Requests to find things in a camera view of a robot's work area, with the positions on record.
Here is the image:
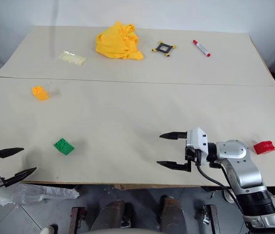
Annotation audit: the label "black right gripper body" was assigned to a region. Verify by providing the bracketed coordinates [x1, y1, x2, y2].
[184, 146, 203, 167]

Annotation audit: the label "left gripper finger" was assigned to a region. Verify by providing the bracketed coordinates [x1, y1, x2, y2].
[0, 167, 38, 188]
[0, 147, 25, 159]

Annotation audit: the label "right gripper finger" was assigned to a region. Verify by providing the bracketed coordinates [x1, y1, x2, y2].
[159, 131, 188, 140]
[156, 160, 193, 173]

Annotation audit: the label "crumpled white plastic bag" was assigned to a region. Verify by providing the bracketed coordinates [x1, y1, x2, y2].
[0, 182, 80, 215]

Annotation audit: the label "dark rounded shape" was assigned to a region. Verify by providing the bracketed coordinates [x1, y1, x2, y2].
[90, 199, 134, 232]
[158, 195, 187, 234]

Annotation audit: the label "green toy brick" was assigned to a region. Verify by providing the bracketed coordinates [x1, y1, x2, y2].
[53, 137, 76, 156]

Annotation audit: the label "white shoe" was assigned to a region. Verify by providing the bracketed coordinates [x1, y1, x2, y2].
[40, 224, 58, 234]

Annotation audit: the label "orange toy brick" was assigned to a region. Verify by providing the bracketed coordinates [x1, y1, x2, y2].
[32, 85, 49, 102]

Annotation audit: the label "red toy brick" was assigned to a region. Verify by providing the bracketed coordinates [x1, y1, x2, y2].
[253, 140, 275, 156]

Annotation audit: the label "red and white marker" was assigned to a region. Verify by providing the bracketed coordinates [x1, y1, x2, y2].
[192, 39, 212, 59]

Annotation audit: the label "crumpled yellow cloth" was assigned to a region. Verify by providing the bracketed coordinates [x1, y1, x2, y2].
[95, 21, 144, 61]

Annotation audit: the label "clear plastic packet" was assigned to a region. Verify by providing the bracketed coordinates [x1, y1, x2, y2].
[58, 50, 89, 66]

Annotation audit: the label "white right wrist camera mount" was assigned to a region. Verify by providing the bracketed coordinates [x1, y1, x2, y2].
[185, 127, 210, 157]

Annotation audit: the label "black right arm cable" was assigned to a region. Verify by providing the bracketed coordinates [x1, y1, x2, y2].
[195, 162, 244, 215]

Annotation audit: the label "metal caster frame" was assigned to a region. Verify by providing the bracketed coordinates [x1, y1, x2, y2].
[201, 204, 220, 234]
[70, 206, 87, 234]

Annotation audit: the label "black square frame yellow corners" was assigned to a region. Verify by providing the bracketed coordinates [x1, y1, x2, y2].
[152, 40, 178, 58]

